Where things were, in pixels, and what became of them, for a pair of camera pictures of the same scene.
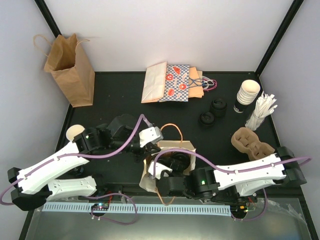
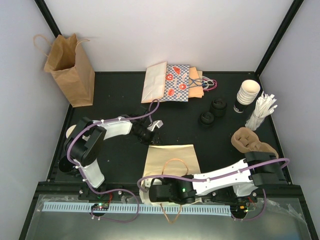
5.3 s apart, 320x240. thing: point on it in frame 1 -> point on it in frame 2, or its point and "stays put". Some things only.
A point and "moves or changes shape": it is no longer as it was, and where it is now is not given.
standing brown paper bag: x=69 y=65 stays put
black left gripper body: x=147 y=150 -> x=146 y=138
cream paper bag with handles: x=187 y=147 moves or changes shape
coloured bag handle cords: x=207 y=84 stays put
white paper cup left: x=74 y=130 stays put
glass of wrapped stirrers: x=263 y=108 stays put
